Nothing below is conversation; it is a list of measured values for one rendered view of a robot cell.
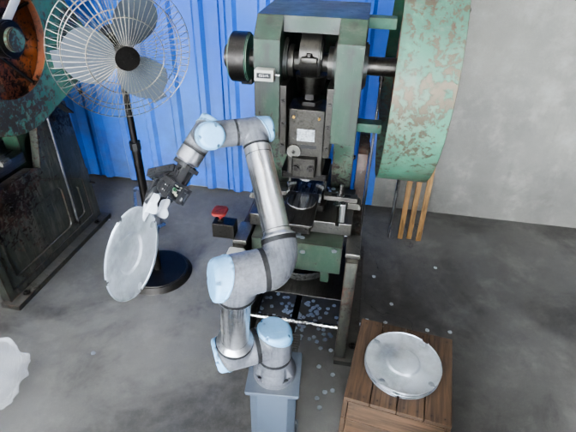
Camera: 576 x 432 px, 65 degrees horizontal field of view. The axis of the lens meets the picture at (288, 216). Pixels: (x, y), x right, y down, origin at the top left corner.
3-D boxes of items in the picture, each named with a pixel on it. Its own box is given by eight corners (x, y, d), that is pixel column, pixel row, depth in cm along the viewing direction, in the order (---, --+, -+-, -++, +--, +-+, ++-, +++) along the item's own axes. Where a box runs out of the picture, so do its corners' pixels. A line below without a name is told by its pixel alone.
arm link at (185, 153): (177, 140, 132) (196, 152, 139) (169, 153, 132) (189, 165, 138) (192, 148, 127) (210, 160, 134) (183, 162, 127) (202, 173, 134)
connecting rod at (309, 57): (321, 130, 174) (327, 38, 155) (290, 128, 176) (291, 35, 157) (327, 111, 191) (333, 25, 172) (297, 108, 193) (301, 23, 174)
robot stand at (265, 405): (295, 465, 177) (298, 397, 151) (248, 460, 178) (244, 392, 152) (298, 421, 192) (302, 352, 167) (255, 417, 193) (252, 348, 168)
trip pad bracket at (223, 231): (236, 260, 198) (233, 224, 187) (214, 257, 200) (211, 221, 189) (239, 251, 203) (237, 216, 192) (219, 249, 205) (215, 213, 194)
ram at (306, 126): (320, 181, 184) (325, 111, 167) (284, 177, 186) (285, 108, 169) (325, 161, 198) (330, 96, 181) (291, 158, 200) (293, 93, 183)
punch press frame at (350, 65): (337, 331, 213) (373, 32, 138) (249, 317, 219) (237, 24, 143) (348, 233, 278) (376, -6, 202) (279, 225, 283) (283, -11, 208)
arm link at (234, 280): (261, 369, 149) (273, 274, 110) (217, 382, 145) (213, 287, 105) (252, 338, 157) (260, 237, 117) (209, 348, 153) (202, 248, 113)
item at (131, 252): (117, 321, 132) (114, 321, 132) (99, 249, 150) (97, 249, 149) (169, 257, 122) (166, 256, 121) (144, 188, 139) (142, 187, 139)
